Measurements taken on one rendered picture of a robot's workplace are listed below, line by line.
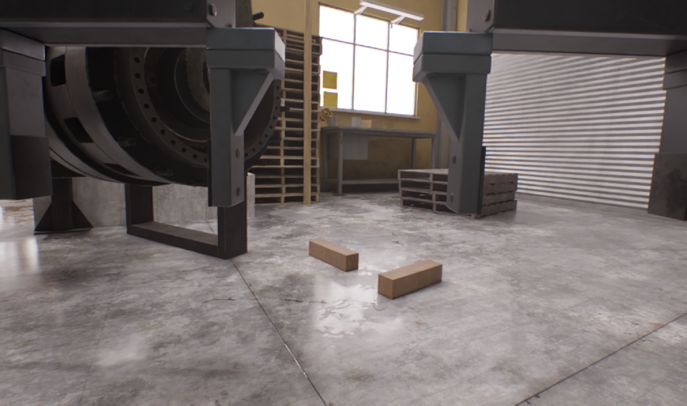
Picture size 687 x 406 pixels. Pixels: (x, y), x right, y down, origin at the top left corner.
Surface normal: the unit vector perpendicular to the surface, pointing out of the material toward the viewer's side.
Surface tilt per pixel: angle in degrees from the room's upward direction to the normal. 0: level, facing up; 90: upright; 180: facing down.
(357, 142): 90
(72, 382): 0
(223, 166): 90
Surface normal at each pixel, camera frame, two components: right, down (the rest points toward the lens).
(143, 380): 0.03, -0.99
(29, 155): 1.00, 0.03
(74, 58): -0.58, 0.01
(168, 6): -0.03, 0.11
